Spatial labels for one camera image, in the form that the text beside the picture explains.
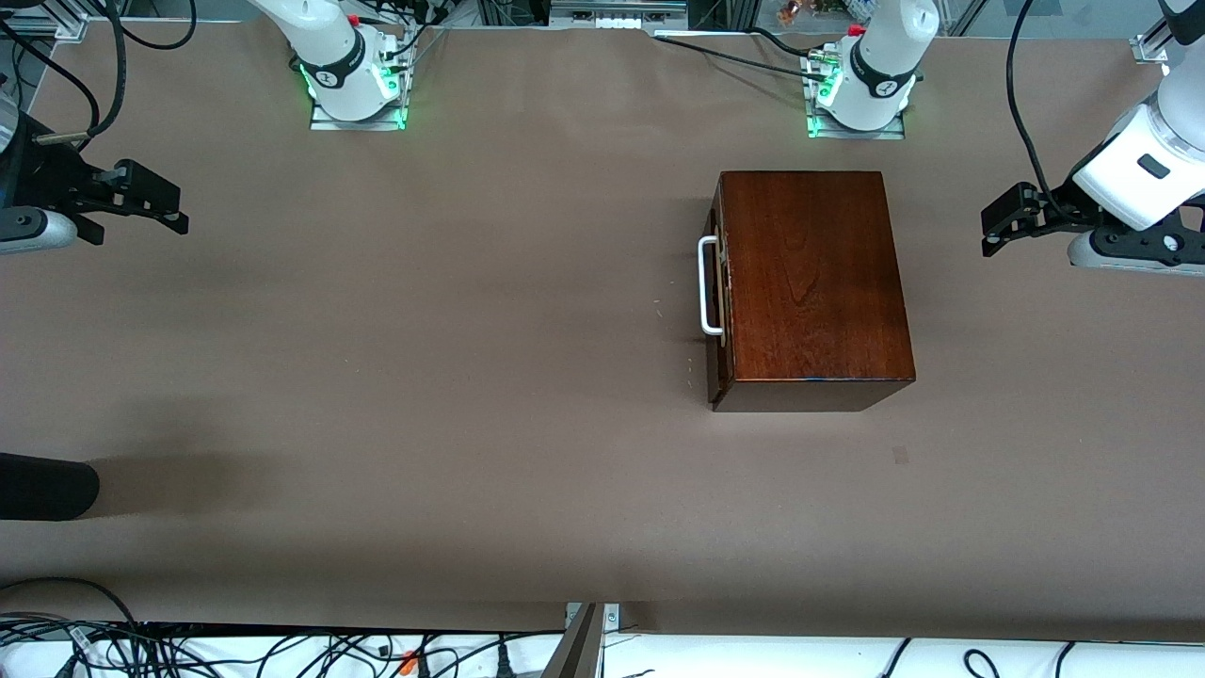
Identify wooden drawer with white handle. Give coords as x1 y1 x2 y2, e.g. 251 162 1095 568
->
698 184 735 408

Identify dark brown wooden cabinet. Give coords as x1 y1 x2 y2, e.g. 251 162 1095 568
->
708 170 916 412

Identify black cylindrical object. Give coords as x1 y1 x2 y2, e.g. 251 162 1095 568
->
0 452 101 522

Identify white power strip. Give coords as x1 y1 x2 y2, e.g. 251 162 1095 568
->
549 0 690 31

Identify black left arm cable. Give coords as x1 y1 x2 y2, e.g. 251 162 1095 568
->
1005 0 1074 213

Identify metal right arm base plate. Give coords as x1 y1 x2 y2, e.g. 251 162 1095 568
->
309 94 408 131

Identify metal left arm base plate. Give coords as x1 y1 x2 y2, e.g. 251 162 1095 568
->
807 104 907 140

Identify black cable on table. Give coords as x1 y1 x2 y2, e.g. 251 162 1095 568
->
654 26 831 78

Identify black looping cable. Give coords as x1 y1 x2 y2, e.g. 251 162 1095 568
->
0 576 142 632

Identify tangled black cable bundle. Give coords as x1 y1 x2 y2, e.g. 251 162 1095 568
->
0 612 566 678

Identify aluminium profile post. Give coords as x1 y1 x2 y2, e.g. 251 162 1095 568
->
541 603 622 678

